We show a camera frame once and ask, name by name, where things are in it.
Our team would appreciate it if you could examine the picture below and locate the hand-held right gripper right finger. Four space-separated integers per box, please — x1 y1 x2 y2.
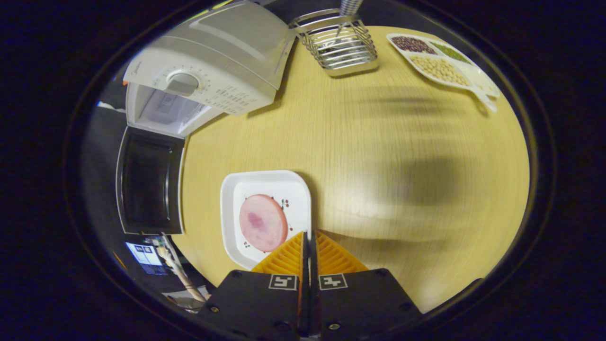
310 230 423 338

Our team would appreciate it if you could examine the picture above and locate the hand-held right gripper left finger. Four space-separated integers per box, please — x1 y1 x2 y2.
198 231 308 338

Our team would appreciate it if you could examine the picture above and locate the pink ham slice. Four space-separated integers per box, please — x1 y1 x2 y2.
239 194 288 252

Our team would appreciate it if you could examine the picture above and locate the white square plate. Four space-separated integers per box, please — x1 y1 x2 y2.
220 170 312 270

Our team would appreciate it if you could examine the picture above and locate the white microwave oven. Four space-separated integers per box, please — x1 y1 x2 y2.
116 0 296 235

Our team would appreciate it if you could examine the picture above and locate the lit computer screen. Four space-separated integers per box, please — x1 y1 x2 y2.
125 242 169 276

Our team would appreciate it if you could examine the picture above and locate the white divided bean dish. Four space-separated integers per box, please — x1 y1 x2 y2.
387 33 501 113

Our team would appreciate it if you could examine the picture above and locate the beige cable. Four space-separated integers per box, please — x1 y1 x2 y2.
156 233 207 303

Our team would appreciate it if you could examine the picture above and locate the metal wire basket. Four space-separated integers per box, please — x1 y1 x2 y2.
289 9 379 77

